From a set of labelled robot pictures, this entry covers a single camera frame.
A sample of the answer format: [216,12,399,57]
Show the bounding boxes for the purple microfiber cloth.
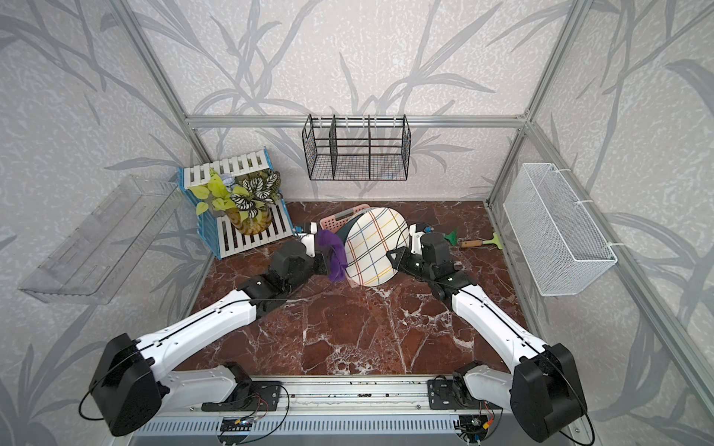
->
[317,230,348,282]

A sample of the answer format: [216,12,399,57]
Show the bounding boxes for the white plaid striped round plate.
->
[344,207,408,287]

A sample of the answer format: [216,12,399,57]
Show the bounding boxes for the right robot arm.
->
[386,232,589,442]

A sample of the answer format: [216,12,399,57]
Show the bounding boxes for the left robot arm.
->
[86,240,347,437]

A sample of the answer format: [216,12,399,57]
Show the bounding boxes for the pink perforated plastic basket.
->
[319,204,370,233]

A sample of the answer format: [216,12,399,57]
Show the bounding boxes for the potted plant variegated leaves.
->
[189,169,282,236]

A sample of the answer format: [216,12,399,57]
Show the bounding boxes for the blue white slatted crate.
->
[178,149,295,260]

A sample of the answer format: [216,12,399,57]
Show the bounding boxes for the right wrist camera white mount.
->
[408,223,433,256]

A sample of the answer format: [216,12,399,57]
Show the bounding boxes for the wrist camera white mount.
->
[294,222,319,258]
[408,223,433,256]

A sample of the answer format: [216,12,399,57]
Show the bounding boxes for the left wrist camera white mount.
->
[294,222,319,258]

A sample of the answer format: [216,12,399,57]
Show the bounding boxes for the light green scraper wooden handle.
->
[459,232,503,250]

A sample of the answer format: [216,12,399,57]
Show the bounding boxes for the black wire wall basket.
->
[301,115,412,181]

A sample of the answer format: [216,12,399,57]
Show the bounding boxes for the white mesh wall basket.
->
[503,163,618,297]

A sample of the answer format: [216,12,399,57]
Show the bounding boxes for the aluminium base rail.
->
[105,374,592,446]

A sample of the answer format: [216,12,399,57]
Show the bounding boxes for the clear plastic wall shelf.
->
[19,176,183,305]

